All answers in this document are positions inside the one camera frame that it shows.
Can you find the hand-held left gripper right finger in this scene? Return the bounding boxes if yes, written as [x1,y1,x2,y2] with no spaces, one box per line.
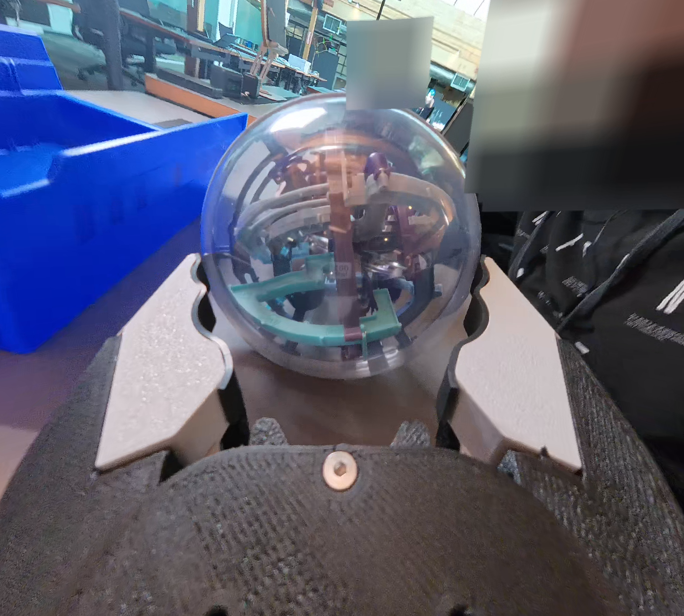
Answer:
[445,256,583,473]

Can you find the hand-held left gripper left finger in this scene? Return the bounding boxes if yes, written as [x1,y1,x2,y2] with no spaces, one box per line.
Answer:
[94,256,252,473]

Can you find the clear maze ball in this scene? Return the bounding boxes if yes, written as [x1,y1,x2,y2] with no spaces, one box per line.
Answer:
[200,93,482,379]

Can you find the blue plastic bin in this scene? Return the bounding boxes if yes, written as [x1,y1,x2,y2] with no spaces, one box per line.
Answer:
[0,27,249,355]

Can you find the wooden-edged desk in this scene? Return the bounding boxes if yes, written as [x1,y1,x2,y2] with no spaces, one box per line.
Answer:
[145,72,257,123]

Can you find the black office chair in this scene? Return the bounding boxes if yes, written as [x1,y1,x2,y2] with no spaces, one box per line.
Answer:
[59,0,150,72]

